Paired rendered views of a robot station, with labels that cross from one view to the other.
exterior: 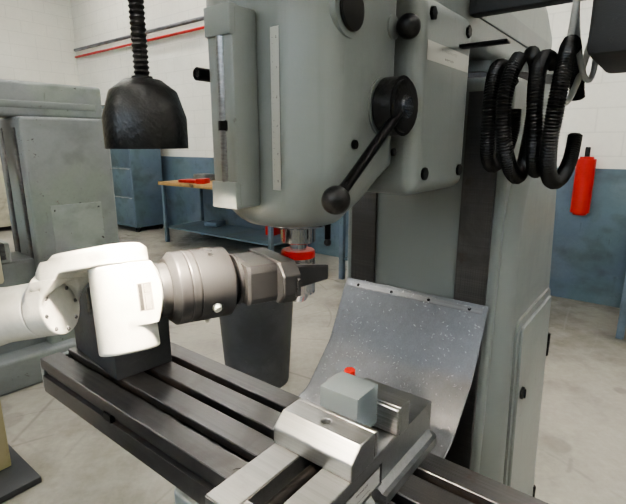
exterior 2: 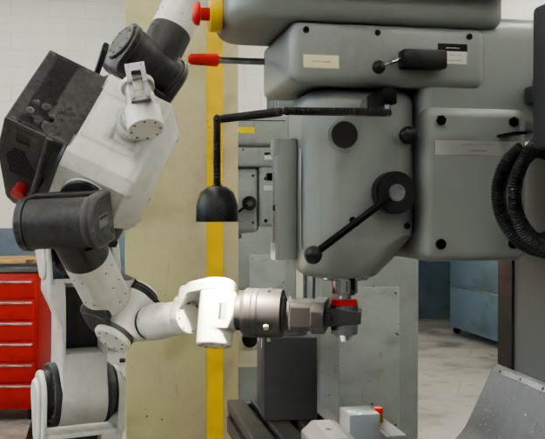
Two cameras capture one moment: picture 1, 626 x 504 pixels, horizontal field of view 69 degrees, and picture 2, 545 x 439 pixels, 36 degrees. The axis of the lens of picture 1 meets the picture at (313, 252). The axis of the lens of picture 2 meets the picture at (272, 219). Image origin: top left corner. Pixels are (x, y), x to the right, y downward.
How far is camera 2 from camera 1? 1.05 m
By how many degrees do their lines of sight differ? 42
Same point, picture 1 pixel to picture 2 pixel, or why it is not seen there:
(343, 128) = (339, 209)
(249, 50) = (290, 162)
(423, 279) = (543, 366)
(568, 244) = not seen: outside the picture
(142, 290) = (221, 307)
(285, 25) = (304, 148)
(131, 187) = not seen: hidden behind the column
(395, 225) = (525, 305)
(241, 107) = (282, 197)
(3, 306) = (163, 310)
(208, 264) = (264, 297)
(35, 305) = (174, 310)
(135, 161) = not seen: hidden behind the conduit
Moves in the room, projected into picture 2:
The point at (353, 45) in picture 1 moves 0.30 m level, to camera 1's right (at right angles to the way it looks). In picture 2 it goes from (350, 155) to (522, 146)
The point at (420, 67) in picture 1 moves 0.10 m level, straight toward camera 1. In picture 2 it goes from (428, 161) to (385, 158)
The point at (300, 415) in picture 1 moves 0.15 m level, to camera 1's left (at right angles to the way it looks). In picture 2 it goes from (317, 423) to (252, 410)
